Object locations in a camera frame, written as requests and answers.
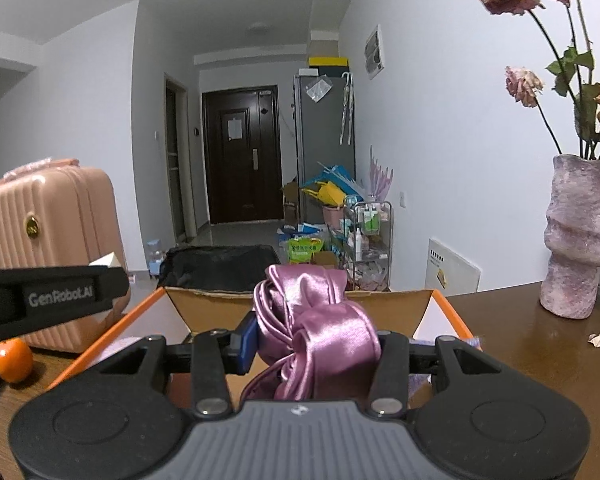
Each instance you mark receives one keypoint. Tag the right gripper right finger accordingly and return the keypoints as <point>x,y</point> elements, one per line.
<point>388,395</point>

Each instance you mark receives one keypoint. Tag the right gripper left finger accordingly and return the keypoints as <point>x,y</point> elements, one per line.
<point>216,354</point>

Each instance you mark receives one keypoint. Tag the pink satin scrunchie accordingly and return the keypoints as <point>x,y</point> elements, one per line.
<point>318,344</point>

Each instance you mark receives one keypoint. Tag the purple drawstring pouch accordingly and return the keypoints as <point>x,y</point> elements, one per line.
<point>425,367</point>

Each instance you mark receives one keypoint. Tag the lilac fluffy towel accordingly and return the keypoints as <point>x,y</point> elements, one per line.
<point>116,346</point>

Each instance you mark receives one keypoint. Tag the white rectangular block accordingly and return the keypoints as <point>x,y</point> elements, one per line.
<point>110,261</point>

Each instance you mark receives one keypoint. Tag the orange fruit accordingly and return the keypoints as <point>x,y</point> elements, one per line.
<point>16,360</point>

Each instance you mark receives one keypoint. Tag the red cardboard box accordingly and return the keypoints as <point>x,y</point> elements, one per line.
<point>176,313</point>

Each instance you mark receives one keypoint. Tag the black floor bag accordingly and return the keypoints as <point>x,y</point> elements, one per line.
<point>216,268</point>

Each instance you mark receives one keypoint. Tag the pink ribbed suitcase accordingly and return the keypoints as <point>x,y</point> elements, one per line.
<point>58,213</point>

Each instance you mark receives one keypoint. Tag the dark entrance door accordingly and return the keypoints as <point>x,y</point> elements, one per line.
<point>243,160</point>

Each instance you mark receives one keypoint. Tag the grey refrigerator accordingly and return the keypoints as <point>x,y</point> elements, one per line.
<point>318,130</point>

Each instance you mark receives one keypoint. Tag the pink textured vase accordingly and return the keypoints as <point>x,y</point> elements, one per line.
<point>572,235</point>

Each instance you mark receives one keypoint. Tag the dried pink roses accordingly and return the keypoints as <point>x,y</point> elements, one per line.
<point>572,68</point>

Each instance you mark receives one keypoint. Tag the wire trolley with bottles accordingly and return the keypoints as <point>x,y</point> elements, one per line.
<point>367,230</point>

